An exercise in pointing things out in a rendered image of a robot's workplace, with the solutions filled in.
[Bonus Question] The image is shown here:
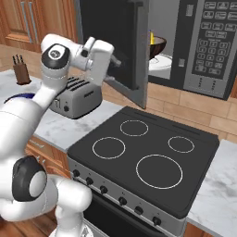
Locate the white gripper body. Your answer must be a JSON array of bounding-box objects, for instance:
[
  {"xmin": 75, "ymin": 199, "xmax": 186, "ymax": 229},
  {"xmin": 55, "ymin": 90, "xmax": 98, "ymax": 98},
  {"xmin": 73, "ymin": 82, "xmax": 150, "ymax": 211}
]
[{"xmin": 89, "ymin": 39, "xmax": 116, "ymax": 88}]

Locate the black microwave door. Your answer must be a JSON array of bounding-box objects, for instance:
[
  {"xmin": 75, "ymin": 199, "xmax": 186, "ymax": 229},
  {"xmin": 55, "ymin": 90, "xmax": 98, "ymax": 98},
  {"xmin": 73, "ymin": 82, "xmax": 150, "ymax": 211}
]
[{"xmin": 75, "ymin": 0, "xmax": 151, "ymax": 109}]

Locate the white microwave turntable plate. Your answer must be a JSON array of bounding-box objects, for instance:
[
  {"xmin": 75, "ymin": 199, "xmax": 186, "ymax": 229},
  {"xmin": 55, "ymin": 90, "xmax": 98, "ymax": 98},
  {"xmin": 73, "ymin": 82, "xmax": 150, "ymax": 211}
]
[{"xmin": 148, "ymin": 53, "xmax": 173, "ymax": 80}]

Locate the dark brown bowl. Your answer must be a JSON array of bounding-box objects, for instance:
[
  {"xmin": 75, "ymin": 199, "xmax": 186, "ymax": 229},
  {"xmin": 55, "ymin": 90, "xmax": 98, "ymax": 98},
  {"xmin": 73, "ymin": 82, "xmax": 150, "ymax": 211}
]
[{"xmin": 149, "ymin": 35, "xmax": 168, "ymax": 61}]

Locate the wooden cupboard door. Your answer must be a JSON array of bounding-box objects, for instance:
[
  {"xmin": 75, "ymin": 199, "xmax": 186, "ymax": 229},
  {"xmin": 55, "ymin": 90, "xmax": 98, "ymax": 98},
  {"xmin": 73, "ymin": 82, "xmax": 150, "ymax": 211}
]
[{"xmin": 0, "ymin": 0, "xmax": 79, "ymax": 54}]

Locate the black and silver microwave oven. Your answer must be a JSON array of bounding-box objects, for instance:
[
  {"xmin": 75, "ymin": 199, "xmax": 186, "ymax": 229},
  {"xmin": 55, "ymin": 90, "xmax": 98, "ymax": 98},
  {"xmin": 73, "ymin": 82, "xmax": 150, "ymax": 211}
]
[{"xmin": 75, "ymin": 0, "xmax": 237, "ymax": 109}]

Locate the black oven door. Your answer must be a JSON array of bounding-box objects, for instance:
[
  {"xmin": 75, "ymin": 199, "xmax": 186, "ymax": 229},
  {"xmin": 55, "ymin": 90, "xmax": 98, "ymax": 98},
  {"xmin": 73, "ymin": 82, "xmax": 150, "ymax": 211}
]
[{"xmin": 82, "ymin": 190, "xmax": 174, "ymax": 237}]

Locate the silver toaster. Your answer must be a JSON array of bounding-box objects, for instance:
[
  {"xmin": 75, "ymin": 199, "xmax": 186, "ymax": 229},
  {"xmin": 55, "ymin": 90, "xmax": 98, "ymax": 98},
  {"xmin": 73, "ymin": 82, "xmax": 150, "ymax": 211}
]
[{"xmin": 50, "ymin": 76, "xmax": 104, "ymax": 120}]

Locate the brown knife block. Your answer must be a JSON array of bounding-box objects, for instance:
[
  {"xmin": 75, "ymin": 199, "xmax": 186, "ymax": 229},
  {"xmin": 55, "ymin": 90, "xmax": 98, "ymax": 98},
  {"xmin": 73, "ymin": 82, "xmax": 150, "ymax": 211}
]
[{"xmin": 12, "ymin": 54, "xmax": 32, "ymax": 86}]

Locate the blue plate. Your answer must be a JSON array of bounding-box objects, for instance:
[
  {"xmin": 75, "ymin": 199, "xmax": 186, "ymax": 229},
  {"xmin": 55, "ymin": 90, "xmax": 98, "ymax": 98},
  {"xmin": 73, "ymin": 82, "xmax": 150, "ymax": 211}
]
[{"xmin": 3, "ymin": 92, "xmax": 37, "ymax": 105}]

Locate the black hob stove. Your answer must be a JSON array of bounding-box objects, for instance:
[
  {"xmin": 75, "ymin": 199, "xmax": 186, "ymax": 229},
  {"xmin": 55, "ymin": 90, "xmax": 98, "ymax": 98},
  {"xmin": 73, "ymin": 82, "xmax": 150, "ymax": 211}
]
[{"xmin": 67, "ymin": 106, "xmax": 220, "ymax": 237}]

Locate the wooden drawer front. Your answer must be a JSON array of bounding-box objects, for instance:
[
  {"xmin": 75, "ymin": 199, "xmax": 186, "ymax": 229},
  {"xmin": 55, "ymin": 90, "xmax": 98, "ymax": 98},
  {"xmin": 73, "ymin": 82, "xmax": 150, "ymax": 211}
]
[{"xmin": 24, "ymin": 135, "xmax": 72, "ymax": 181}]

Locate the grey cupboard handle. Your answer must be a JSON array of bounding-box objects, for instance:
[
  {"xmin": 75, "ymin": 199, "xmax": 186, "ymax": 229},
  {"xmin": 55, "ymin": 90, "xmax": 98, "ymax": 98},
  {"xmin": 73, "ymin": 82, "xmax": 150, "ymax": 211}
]
[
  {"xmin": 28, "ymin": 1, "xmax": 39, "ymax": 44},
  {"xmin": 20, "ymin": 1, "xmax": 30, "ymax": 44}
]

